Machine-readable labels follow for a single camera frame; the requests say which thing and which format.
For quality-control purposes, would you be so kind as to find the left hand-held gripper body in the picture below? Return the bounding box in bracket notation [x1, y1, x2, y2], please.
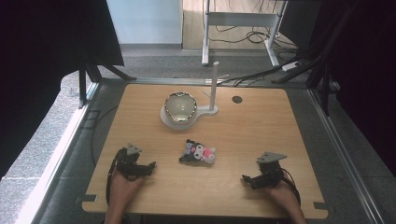
[115, 143, 148, 182]

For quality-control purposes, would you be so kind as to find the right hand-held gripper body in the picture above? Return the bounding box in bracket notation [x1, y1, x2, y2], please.
[256, 151, 288, 189]

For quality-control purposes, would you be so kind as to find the person's left hand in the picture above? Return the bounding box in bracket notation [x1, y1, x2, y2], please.
[109, 168, 145, 207]

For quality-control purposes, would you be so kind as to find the person's right hand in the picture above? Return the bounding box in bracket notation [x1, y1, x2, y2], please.
[266, 180, 301, 210]

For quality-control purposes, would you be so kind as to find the black and pink plush toy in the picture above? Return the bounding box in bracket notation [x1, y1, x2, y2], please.
[178, 138, 218, 165]

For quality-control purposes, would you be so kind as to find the shiny bowl with dark rim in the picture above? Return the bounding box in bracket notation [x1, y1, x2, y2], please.
[163, 91, 198, 123]

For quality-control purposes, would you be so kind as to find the white stand with pole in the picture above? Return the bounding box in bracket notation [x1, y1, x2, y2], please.
[159, 61, 220, 131]

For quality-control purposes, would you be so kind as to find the black metal stand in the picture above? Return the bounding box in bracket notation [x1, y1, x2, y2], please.
[271, 0, 359, 117]
[78, 46, 138, 109]

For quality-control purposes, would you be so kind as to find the white power strip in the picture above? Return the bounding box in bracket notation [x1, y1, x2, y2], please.
[281, 61, 303, 72]

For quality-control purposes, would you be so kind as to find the black curtain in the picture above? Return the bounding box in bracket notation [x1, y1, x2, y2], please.
[0, 0, 125, 181]
[278, 0, 396, 178]

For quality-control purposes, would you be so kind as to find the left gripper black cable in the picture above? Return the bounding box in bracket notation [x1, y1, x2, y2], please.
[105, 148, 126, 207]

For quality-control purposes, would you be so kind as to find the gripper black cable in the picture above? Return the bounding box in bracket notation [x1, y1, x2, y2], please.
[105, 148, 126, 207]
[279, 167, 302, 207]

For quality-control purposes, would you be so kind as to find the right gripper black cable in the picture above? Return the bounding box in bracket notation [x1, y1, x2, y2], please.
[279, 167, 302, 207]

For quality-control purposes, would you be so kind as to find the thin black floor cable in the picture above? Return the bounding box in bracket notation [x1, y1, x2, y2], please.
[90, 105, 120, 168]

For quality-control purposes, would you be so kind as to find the aluminium frame rail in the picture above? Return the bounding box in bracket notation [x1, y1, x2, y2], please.
[101, 77, 312, 91]
[14, 81, 102, 224]
[307, 88, 389, 224]

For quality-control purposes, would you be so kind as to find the black floor cables bundle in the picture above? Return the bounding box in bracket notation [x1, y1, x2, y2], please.
[214, 18, 316, 88]

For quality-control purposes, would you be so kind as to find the white desk frame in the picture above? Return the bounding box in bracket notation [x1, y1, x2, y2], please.
[201, 0, 288, 67]

